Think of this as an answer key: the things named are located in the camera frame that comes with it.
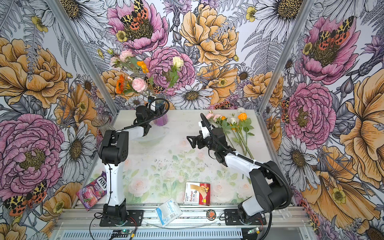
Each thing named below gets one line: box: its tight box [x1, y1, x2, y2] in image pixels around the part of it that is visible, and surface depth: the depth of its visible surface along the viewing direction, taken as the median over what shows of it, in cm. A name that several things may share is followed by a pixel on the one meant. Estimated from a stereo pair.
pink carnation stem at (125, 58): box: [109, 49, 142, 73], surface depth 91 cm
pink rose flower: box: [132, 78, 148, 93], surface depth 85 cm
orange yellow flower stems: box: [221, 112, 255, 160], surface depth 111 cm
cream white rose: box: [169, 56, 184, 88], surface depth 96 cm
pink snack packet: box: [76, 171, 107, 212], surface depth 81 cm
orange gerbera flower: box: [115, 75, 125, 94], surface depth 80 cm
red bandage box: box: [184, 182, 211, 206], surface depth 80 cm
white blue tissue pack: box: [155, 198, 183, 228], surface depth 78 cm
